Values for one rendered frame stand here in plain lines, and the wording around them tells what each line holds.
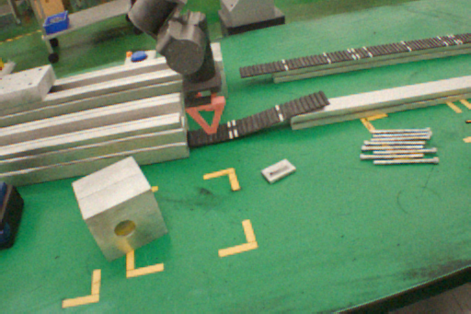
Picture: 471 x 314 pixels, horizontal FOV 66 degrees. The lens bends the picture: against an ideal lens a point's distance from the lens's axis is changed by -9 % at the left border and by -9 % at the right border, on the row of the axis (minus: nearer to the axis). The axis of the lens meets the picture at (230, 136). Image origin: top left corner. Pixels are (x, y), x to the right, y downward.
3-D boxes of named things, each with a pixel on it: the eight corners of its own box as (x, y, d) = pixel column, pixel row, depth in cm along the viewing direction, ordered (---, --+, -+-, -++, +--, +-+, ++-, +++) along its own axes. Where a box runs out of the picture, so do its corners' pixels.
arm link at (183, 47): (162, -26, 60) (134, 16, 64) (147, -6, 50) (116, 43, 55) (222, 17, 64) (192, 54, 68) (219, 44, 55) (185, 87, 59)
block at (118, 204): (143, 191, 67) (127, 147, 61) (168, 233, 59) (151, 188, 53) (91, 215, 64) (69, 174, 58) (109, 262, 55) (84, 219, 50)
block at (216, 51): (224, 74, 98) (218, 38, 92) (228, 98, 88) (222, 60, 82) (189, 80, 98) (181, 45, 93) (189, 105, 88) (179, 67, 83)
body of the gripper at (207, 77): (184, 101, 66) (174, 62, 61) (185, 75, 74) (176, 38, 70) (223, 94, 65) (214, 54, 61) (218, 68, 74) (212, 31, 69)
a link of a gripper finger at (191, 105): (193, 144, 69) (181, 98, 64) (193, 122, 75) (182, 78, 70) (231, 136, 69) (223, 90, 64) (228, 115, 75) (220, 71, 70)
